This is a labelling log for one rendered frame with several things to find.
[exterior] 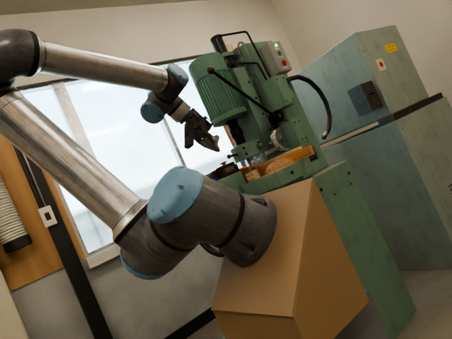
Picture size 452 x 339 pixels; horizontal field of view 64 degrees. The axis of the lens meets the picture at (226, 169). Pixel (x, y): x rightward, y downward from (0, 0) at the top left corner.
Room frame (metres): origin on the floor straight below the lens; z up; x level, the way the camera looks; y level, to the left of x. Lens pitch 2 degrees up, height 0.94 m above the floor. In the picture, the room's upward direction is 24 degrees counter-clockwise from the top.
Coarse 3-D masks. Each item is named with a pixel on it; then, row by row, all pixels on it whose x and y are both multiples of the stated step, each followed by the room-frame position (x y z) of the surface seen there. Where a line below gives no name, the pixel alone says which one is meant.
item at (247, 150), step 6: (246, 144) 1.67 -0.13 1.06; (252, 144) 1.69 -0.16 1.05; (234, 150) 1.67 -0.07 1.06; (240, 150) 1.64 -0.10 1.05; (246, 150) 1.66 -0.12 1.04; (252, 150) 1.68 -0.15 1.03; (258, 150) 1.70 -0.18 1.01; (234, 156) 1.68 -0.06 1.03; (240, 156) 1.65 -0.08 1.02; (246, 156) 1.65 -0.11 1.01; (252, 156) 1.69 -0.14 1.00
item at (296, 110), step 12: (240, 48) 1.75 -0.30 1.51; (252, 48) 1.75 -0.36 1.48; (252, 60) 1.73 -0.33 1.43; (252, 72) 1.74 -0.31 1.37; (264, 72) 1.76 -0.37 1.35; (264, 96) 1.74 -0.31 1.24; (288, 108) 1.79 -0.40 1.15; (300, 108) 1.85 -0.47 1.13; (312, 132) 1.85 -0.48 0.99; (312, 144) 1.83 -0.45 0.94; (324, 156) 1.86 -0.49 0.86; (324, 168) 1.84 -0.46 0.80
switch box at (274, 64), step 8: (264, 48) 1.76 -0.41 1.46; (272, 48) 1.75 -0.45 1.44; (280, 48) 1.78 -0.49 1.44; (264, 56) 1.77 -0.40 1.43; (272, 56) 1.74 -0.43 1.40; (272, 64) 1.75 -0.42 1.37; (280, 64) 1.75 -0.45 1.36; (288, 64) 1.78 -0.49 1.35; (272, 72) 1.77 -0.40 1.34; (280, 72) 1.75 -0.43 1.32; (288, 72) 1.82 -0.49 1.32
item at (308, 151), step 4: (304, 148) 1.43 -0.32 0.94; (308, 148) 1.42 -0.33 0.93; (312, 148) 1.43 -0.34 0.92; (296, 152) 1.47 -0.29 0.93; (300, 152) 1.45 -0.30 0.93; (304, 152) 1.44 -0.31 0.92; (308, 152) 1.42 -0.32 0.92; (312, 152) 1.42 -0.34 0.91; (284, 156) 1.52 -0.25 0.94; (288, 156) 1.50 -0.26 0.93; (292, 156) 1.49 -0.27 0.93; (296, 156) 1.47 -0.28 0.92; (300, 156) 1.46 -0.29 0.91; (304, 156) 1.44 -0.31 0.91; (308, 156) 1.43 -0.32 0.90; (296, 160) 1.48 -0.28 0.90; (268, 164) 1.60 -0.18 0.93; (264, 168) 1.62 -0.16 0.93
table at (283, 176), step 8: (304, 160) 1.47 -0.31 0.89; (288, 168) 1.41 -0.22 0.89; (296, 168) 1.43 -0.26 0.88; (304, 168) 1.46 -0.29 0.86; (312, 168) 1.49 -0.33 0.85; (264, 176) 1.42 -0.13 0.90; (272, 176) 1.39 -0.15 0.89; (280, 176) 1.37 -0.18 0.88; (288, 176) 1.39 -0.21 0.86; (296, 176) 1.42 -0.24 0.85; (248, 184) 1.50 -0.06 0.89; (256, 184) 1.47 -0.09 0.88; (264, 184) 1.43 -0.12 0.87; (272, 184) 1.40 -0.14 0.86; (280, 184) 1.37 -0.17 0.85; (248, 192) 1.52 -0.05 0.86; (256, 192) 1.48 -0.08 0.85
